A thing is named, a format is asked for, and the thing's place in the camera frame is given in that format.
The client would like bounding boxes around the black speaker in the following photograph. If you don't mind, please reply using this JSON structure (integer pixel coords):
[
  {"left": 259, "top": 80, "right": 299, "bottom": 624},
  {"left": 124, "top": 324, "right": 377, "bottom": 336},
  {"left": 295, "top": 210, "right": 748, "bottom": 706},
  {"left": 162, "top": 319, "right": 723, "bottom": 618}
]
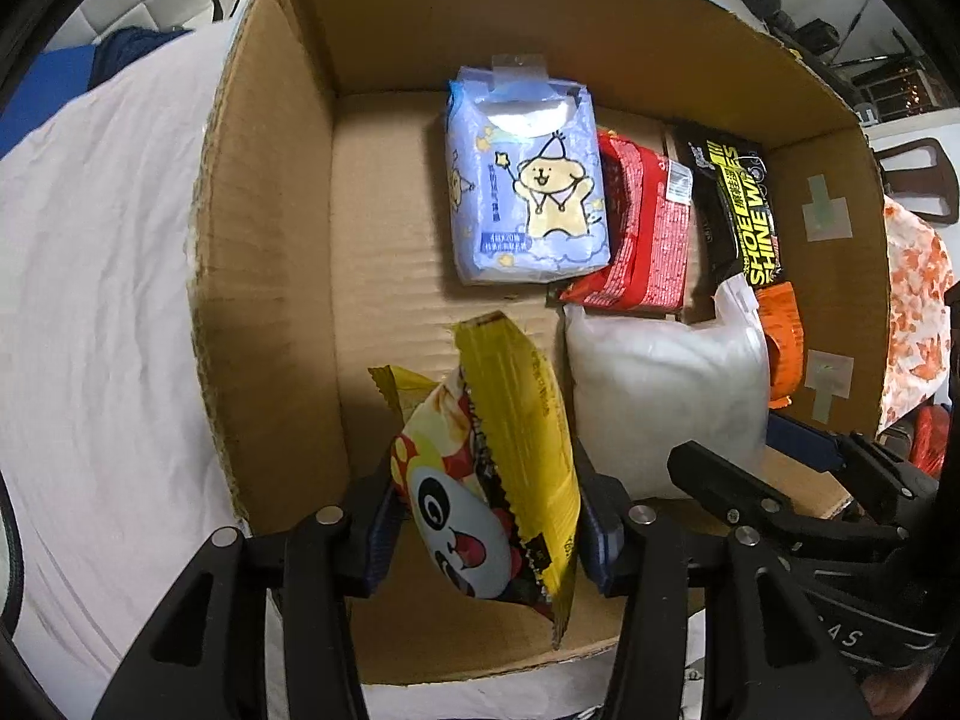
[{"left": 795, "top": 19, "right": 841, "bottom": 55}]

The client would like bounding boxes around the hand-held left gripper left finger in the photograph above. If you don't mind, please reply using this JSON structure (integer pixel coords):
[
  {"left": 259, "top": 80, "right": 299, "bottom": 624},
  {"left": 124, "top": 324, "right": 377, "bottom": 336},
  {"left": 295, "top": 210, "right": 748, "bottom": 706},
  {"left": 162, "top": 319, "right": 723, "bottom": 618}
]
[{"left": 90, "top": 457, "right": 398, "bottom": 720}]

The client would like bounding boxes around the dark blue cloth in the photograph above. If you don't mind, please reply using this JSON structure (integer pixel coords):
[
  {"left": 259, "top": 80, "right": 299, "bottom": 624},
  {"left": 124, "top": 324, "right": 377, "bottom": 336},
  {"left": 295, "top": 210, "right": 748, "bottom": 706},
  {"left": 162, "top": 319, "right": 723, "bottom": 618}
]
[{"left": 94, "top": 26, "right": 192, "bottom": 80}]

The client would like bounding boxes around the black wipes packet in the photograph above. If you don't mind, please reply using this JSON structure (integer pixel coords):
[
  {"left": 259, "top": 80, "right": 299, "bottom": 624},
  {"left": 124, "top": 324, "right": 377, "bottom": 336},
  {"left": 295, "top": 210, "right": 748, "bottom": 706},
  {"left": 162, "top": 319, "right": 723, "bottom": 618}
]
[{"left": 671, "top": 124, "right": 785, "bottom": 290}]

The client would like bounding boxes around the cardboard box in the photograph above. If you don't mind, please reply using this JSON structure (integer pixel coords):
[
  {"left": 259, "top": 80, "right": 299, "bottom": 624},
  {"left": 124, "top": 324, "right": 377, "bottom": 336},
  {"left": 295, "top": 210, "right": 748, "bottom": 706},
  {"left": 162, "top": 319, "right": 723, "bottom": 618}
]
[{"left": 184, "top": 0, "right": 893, "bottom": 687}]

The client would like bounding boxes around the brown wooden chair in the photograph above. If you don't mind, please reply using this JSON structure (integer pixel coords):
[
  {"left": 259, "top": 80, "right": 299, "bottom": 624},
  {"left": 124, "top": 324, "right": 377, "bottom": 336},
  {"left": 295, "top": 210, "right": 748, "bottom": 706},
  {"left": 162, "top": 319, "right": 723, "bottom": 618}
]
[{"left": 874, "top": 139, "right": 960, "bottom": 224}]

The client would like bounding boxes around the orange packet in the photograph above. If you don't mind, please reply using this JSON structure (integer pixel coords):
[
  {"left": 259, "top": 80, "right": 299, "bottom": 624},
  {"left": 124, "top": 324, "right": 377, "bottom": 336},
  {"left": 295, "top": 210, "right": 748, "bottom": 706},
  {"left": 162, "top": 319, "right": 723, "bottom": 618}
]
[{"left": 757, "top": 281, "right": 807, "bottom": 410}]

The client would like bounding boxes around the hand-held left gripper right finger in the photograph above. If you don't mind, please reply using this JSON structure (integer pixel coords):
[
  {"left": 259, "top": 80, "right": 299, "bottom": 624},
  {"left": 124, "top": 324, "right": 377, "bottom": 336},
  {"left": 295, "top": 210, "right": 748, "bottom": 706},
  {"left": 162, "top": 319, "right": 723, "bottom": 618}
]
[{"left": 574, "top": 442, "right": 856, "bottom": 720}]

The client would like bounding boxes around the red packet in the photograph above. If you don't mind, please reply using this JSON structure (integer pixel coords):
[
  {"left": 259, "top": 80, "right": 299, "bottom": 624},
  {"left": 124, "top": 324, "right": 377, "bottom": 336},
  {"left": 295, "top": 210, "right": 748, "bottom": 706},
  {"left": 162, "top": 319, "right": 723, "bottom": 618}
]
[{"left": 555, "top": 131, "right": 695, "bottom": 316}]

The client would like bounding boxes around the orange floral cloth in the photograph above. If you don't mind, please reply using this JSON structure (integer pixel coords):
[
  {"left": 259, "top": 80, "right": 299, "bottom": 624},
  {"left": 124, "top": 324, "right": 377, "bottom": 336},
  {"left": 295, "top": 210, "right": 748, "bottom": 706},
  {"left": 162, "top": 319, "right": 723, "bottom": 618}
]
[{"left": 877, "top": 195, "right": 957, "bottom": 428}]

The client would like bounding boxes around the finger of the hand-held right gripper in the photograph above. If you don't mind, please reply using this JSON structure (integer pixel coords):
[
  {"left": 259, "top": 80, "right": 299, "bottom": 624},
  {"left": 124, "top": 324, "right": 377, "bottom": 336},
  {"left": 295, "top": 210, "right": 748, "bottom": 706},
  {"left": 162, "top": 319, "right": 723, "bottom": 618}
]
[
  {"left": 765, "top": 412, "right": 940, "bottom": 527},
  {"left": 667, "top": 441, "right": 910, "bottom": 562}
]

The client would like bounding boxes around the light grey sheet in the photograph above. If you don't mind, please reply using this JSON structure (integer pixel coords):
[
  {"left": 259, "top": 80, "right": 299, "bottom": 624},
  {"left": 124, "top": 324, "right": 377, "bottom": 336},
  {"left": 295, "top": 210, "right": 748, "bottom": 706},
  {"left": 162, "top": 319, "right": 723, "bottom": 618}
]
[{"left": 0, "top": 19, "right": 623, "bottom": 720}]

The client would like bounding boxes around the blue cartoon tissue pack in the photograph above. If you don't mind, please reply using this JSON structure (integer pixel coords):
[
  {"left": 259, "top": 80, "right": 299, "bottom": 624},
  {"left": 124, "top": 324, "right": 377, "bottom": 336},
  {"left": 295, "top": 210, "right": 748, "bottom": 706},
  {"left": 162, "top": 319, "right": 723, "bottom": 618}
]
[{"left": 446, "top": 52, "right": 612, "bottom": 287}]

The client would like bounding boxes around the yellow snack packet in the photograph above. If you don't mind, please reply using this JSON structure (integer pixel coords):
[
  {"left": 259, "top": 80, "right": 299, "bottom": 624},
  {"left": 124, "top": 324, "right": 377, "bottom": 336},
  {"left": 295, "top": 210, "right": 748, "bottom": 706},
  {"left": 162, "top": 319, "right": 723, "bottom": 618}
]
[{"left": 367, "top": 311, "right": 582, "bottom": 650}]

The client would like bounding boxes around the red bag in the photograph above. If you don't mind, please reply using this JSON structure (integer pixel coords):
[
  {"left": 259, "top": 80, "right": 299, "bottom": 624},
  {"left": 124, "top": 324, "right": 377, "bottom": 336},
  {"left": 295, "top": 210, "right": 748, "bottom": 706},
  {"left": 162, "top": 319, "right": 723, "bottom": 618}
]
[{"left": 911, "top": 405, "right": 950, "bottom": 475}]

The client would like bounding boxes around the blue mat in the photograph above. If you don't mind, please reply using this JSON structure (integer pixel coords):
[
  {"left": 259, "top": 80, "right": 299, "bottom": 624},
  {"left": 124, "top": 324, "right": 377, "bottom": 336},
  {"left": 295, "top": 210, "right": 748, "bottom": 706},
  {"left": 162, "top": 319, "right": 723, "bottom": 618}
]
[{"left": 0, "top": 45, "right": 98, "bottom": 158}]

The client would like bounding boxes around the white tissue pack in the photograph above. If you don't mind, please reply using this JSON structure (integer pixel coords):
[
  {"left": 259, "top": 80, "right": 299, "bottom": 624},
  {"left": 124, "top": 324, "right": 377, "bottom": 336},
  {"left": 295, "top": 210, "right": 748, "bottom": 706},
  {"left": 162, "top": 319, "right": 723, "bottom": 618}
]
[{"left": 562, "top": 274, "right": 773, "bottom": 500}]

